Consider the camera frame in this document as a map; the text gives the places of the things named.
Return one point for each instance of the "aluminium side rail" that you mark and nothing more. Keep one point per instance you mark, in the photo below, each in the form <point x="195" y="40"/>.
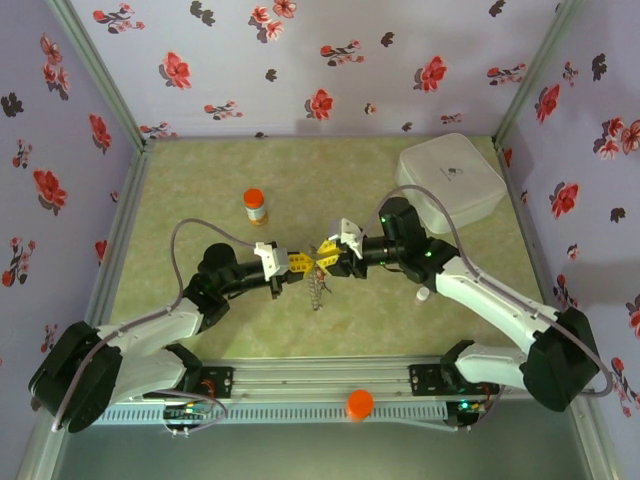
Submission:
<point x="517" y="200"/>
<point x="127" y="200"/>

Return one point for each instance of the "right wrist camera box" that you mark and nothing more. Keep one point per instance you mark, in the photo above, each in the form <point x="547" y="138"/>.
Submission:
<point x="347" y="235"/>

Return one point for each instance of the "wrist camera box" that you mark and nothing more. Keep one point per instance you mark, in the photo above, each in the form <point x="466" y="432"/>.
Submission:
<point x="347" y="235"/>
<point x="270" y="257"/>

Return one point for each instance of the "wide aluminium base rail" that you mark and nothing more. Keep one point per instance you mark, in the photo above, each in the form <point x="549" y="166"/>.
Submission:
<point x="320" y="380"/>

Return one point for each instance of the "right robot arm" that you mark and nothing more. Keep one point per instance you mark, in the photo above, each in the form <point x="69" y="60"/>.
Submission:
<point x="500" y="300"/>

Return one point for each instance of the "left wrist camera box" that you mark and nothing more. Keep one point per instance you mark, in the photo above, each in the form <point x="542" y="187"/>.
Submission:
<point x="270" y="257"/>

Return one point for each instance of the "aluminium corner post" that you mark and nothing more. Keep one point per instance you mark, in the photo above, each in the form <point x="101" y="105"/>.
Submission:
<point x="102" y="75"/>
<point x="533" y="75"/>

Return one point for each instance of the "white storage case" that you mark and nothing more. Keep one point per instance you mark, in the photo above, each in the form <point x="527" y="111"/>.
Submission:
<point x="450" y="165"/>

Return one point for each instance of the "orange-capped pill bottle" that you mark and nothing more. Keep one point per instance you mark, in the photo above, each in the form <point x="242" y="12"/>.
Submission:
<point x="254" y="199"/>

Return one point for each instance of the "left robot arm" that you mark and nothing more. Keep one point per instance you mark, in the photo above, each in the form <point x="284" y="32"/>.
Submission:
<point x="75" y="375"/>

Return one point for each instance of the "orange round cap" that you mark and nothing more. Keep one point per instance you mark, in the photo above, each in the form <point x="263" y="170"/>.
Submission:
<point x="360" y="404"/>

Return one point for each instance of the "grey metal sheet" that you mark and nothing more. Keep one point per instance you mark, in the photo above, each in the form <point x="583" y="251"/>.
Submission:
<point x="320" y="455"/>

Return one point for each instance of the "green circuit board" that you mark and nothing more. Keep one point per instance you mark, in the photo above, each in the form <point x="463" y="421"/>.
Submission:
<point x="472" y="407"/>
<point x="187" y="411"/>

